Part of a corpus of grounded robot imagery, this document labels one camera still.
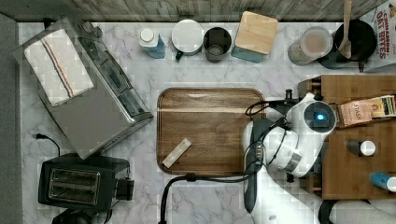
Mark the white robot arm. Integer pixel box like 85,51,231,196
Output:
242,93,336,224

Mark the wooden drawer cabinet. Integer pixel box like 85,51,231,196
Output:
321,75,396,200

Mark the wooden cutting board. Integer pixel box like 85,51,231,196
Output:
157,88,264,175

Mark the small beige packet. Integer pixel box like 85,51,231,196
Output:
163,138,191,168

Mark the dark grey cup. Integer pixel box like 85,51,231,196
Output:
204,27,232,63

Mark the white lidded mug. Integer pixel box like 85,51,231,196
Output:
171,20,204,61

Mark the blue bottle with white cap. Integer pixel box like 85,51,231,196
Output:
139,28,165,59

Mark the teal canister with wooden lid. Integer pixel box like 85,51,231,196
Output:
232,11,278,63

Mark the silver toaster oven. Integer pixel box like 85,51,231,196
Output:
13,18,152,160

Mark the glass cereal jar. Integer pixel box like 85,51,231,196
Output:
288,26,332,66

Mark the white striped folded towel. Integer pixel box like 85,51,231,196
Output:
23,29,94,106

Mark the black two-slot toaster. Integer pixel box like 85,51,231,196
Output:
38,153,134,212

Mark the black pot with lid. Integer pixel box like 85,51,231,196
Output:
51,209,113,224

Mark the wooden spoon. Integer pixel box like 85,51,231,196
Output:
338,0,352,59

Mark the black paper towel holder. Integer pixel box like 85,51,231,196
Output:
318,200,337,224

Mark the grey shaker with white cap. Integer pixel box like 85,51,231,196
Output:
346,139,376,157

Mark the black utensil holder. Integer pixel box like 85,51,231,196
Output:
318,20,376,69

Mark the white paper towel roll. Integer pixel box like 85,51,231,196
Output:
329,201,396,224

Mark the blue shaker with white cap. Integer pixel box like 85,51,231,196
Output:
370,172,396,192

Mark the cinnamon oat bites cereal box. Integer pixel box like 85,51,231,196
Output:
361,0,396,73

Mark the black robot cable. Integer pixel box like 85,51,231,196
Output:
157,100,293,224

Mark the black toaster power cord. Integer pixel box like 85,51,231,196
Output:
35,133,62,157

